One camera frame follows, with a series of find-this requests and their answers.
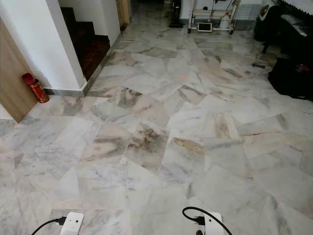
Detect red patterned canister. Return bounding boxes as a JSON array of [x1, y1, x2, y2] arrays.
[[22, 73, 50, 104]]

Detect dark wooden staircase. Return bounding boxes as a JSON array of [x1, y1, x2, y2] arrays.
[[60, 7, 111, 81]]

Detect light wooden door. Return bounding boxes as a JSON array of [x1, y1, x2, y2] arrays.
[[117, 0, 132, 27]]

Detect black upright vacuum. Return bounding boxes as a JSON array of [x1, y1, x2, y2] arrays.
[[169, 0, 183, 28]]

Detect white wheeled rack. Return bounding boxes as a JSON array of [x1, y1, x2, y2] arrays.
[[188, 0, 242, 35]]

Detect white framed tablet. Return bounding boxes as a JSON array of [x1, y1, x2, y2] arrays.
[[197, 23, 213, 33]]

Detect white plastic bottle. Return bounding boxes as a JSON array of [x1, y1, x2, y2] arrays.
[[219, 13, 231, 30]]

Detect white rounded object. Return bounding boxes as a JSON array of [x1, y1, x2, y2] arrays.
[[258, 4, 273, 20]]

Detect black bag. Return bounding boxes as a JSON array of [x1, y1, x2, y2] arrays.
[[268, 57, 313, 102]]

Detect black keyboard stand furniture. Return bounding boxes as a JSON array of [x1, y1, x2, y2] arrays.
[[253, 0, 313, 59]]

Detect light wooden wall panel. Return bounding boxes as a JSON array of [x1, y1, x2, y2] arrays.
[[0, 17, 39, 123]]

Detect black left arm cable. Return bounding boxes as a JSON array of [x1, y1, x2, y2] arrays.
[[30, 217, 67, 235]]

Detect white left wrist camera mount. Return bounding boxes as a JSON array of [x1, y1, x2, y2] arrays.
[[60, 211, 85, 235]]

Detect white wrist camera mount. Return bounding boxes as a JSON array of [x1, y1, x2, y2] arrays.
[[203, 211, 224, 235], [60, 211, 85, 235]]

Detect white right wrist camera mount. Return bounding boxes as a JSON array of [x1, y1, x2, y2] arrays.
[[203, 211, 224, 235]]

